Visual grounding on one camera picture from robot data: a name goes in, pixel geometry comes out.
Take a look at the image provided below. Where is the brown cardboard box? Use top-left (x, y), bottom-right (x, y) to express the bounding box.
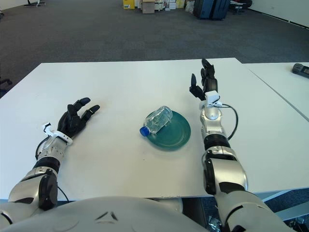
top-left (141, 0), bottom-right (155, 14)

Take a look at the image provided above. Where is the stack of white boxes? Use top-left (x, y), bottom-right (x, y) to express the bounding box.
top-left (154, 0), bottom-right (178, 11)

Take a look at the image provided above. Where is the black swivel chair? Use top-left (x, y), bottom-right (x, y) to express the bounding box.
top-left (229, 0), bottom-right (253, 15)

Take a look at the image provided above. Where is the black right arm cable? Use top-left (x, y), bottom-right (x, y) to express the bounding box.
top-left (213, 103), bottom-right (239, 140)

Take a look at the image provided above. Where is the black handheld device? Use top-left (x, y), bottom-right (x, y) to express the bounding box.
top-left (291, 62), bottom-right (309, 78)

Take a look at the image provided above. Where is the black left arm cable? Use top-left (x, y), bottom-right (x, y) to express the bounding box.
top-left (35, 137), bottom-right (70, 202)

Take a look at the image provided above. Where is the grey robot torso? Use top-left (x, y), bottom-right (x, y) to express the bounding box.
top-left (0, 196), bottom-right (208, 232)

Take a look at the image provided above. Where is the black mesh office chair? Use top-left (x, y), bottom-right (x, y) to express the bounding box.
top-left (0, 76), bottom-right (12, 92)

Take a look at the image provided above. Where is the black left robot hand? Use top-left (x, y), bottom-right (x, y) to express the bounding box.
top-left (57, 97), bottom-right (101, 140)

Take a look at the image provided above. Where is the black chair base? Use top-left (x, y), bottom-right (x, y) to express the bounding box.
top-left (23, 0), bottom-right (46, 7)

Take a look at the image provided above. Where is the crumpled clear plastic wrapper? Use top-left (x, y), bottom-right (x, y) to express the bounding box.
top-left (207, 216), bottom-right (222, 230)

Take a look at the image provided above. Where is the white metal table frame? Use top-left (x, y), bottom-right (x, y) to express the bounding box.
top-left (262, 189), bottom-right (309, 222)

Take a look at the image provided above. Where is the green round plate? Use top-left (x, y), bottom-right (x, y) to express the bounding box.
top-left (144, 110), bottom-right (191, 152)

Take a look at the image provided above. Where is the clear plastic bottle blue cap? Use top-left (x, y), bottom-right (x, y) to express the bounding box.
top-left (139, 105), bottom-right (173, 137)

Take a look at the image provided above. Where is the white adjacent table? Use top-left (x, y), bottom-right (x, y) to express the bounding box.
top-left (242, 62), bottom-right (309, 121)

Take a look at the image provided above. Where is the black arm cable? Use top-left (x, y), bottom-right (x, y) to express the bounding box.
top-left (35, 137), bottom-right (70, 202)
top-left (213, 103), bottom-right (239, 140)

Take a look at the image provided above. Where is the dark navy suitcase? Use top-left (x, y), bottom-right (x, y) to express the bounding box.
top-left (211, 0), bottom-right (229, 20)

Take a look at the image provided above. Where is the blue suitcase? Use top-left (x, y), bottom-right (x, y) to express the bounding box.
top-left (198, 0), bottom-right (215, 19)

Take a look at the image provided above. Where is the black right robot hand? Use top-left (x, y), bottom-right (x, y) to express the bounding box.
top-left (189, 58), bottom-right (219, 102)

